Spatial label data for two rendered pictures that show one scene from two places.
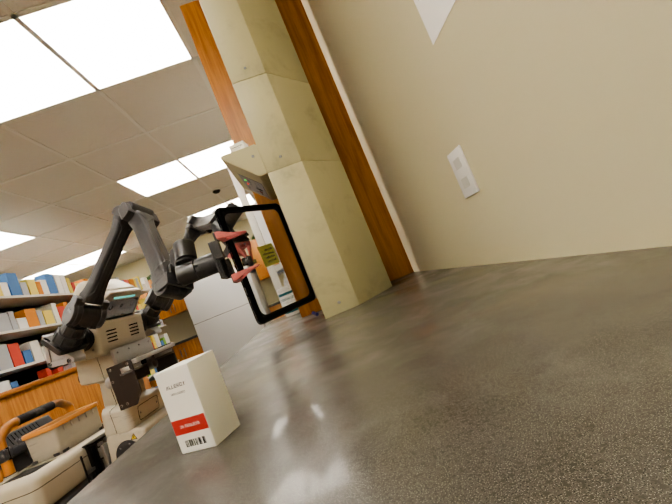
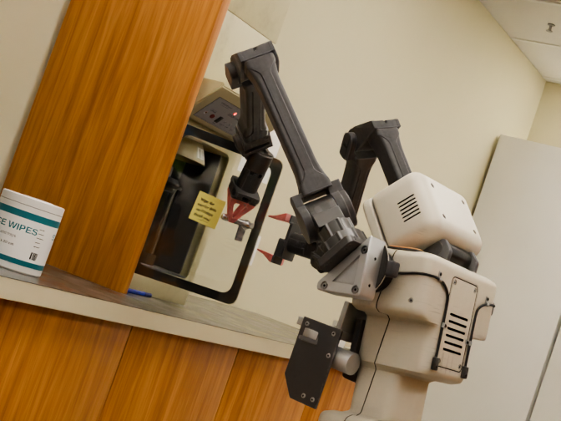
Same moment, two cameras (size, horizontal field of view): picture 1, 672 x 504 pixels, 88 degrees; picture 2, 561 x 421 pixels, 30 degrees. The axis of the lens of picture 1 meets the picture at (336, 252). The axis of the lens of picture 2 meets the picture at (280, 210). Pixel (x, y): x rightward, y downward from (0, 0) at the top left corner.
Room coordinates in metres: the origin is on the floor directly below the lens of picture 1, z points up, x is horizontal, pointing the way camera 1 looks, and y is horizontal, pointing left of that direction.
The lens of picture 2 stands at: (3.27, 1.97, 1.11)
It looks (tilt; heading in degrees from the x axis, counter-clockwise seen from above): 3 degrees up; 217
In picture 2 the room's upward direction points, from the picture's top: 19 degrees clockwise
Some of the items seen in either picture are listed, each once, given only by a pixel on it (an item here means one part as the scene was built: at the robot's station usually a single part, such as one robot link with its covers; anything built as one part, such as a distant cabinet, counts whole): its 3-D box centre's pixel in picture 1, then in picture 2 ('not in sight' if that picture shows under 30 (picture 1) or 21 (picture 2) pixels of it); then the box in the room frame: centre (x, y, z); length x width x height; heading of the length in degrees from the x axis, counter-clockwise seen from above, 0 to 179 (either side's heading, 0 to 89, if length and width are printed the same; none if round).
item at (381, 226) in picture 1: (295, 138); (144, 7); (1.44, -0.02, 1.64); 0.49 x 0.03 x 1.40; 95
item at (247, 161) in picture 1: (253, 180); (232, 115); (1.19, 0.17, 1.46); 0.32 x 0.12 x 0.10; 5
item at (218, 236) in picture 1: (231, 242); (281, 225); (0.94, 0.25, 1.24); 0.09 x 0.07 x 0.07; 95
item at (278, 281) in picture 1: (269, 258); (206, 214); (1.22, 0.22, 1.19); 0.30 x 0.01 x 0.40; 146
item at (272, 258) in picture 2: (240, 266); (273, 249); (0.94, 0.25, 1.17); 0.09 x 0.07 x 0.07; 95
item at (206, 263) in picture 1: (211, 264); (298, 244); (0.93, 0.32, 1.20); 0.07 x 0.07 x 0.10; 5
